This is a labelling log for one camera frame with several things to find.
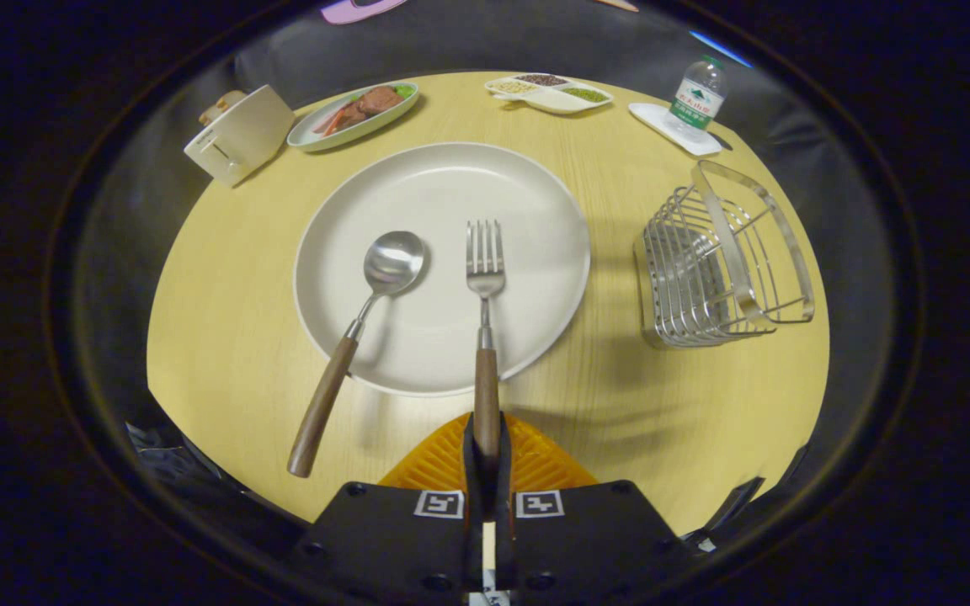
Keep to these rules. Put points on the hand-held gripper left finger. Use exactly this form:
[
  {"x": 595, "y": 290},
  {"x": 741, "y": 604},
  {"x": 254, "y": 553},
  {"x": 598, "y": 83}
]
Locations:
[{"x": 474, "y": 471}]

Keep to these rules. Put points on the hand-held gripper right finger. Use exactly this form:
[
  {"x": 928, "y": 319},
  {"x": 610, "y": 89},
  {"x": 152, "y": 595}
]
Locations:
[{"x": 503, "y": 475}]

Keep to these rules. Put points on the large white round plate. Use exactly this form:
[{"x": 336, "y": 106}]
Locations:
[{"x": 451, "y": 185}]

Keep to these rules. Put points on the pale green oval plate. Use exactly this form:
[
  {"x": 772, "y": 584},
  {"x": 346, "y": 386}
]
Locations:
[{"x": 308, "y": 135}]

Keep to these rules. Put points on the white divided grain dish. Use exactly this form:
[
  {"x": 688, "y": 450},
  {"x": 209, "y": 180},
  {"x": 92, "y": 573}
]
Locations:
[{"x": 552, "y": 101}]

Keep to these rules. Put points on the pink ham slices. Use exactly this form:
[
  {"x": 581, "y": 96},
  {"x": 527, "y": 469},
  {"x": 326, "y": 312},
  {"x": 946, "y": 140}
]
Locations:
[{"x": 333, "y": 120}]

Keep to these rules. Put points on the brown meat slice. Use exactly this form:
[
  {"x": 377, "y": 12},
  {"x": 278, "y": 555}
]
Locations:
[{"x": 377, "y": 101}]

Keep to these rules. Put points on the green vegetable piece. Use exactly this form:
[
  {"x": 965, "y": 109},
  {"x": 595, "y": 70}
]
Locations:
[{"x": 404, "y": 90}]

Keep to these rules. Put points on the white square coaster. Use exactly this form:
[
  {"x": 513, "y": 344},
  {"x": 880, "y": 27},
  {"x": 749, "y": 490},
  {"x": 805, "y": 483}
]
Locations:
[{"x": 649, "y": 116}]

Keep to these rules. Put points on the cream toaster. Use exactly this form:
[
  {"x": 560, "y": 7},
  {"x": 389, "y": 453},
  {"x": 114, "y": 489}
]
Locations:
[{"x": 241, "y": 139}]

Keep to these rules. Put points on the clear plastic water bottle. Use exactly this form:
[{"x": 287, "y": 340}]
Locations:
[{"x": 695, "y": 101}]

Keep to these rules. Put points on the black backdrop cloth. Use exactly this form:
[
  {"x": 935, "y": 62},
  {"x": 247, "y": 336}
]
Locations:
[{"x": 468, "y": 42}]

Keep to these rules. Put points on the toast bread slice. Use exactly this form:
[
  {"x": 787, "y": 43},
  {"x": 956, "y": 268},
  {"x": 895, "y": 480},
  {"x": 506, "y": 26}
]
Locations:
[{"x": 222, "y": 105}]

